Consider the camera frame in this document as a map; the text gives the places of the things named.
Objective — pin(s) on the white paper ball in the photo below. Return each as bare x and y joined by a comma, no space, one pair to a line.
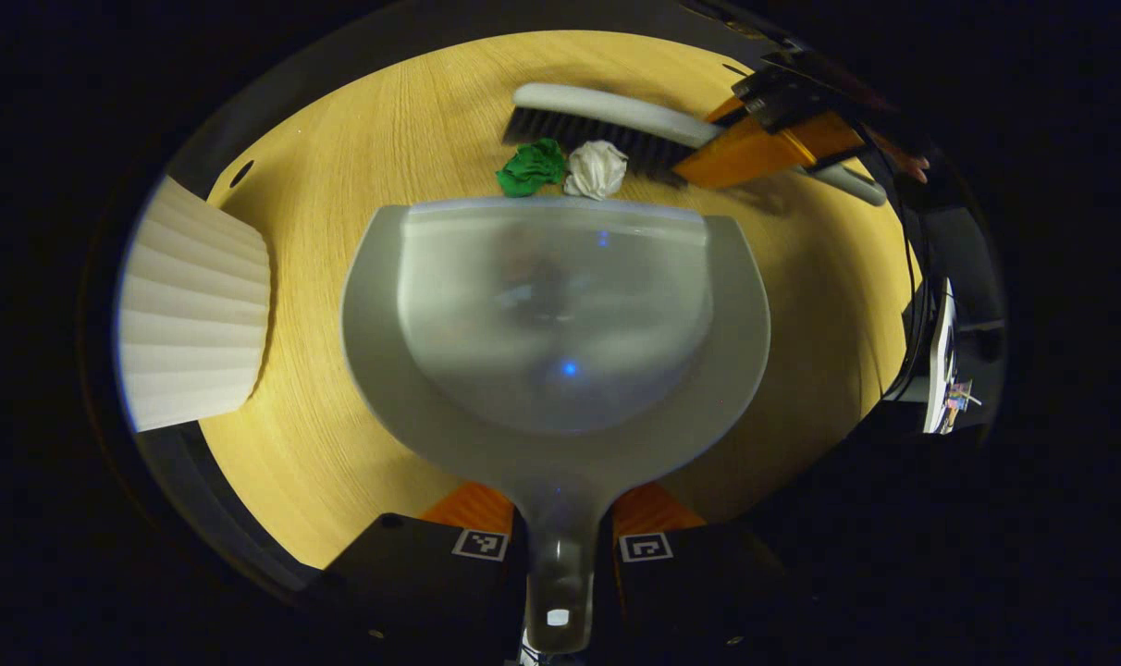
597,168

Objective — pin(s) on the small white broom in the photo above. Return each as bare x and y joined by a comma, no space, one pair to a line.
616,106

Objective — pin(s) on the white ribbed garbage bin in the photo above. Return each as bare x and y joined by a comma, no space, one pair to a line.
190,314

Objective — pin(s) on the white flat object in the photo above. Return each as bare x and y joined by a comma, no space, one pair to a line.
940,361

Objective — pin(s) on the grey dustpan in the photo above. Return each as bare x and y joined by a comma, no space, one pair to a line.
560,444

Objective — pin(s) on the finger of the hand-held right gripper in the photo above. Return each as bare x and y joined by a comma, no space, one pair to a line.
755,153
773,88

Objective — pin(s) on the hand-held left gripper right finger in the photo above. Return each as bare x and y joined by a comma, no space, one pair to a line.
681,592

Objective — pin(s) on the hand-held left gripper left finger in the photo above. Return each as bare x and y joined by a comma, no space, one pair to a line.
412,573

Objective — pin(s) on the wooden desktop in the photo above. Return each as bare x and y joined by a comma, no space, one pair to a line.
385,120

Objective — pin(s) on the green paper ball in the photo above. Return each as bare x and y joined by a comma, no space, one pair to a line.
531,166

